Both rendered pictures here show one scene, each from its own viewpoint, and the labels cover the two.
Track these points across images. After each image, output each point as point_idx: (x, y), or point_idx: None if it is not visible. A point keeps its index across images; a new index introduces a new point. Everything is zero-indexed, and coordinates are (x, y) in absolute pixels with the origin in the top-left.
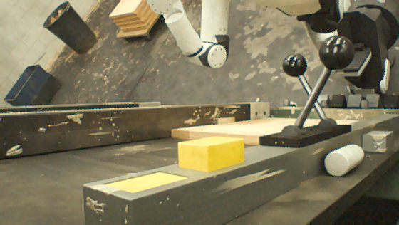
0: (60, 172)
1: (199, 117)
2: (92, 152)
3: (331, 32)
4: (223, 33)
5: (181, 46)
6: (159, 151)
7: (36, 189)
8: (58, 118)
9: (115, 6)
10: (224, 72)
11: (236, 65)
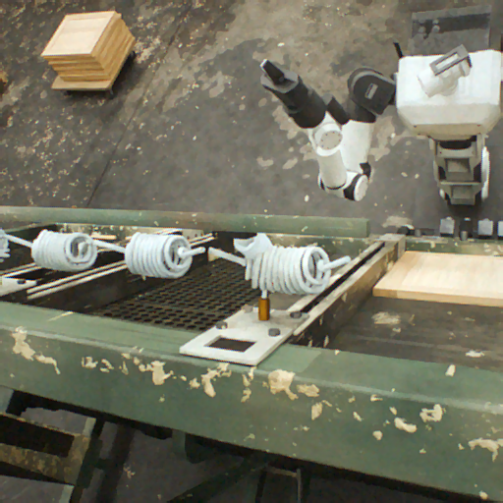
0: (419, 360)
1: (380, 269)
2: (365, 328)
3: (461, 149)
4: (365, 160)
5: (327, 179)
6: (418, 321)
7: None
8: (339, 302)
9: (27, 28)
10: (251, 156)
11: (267, 147)
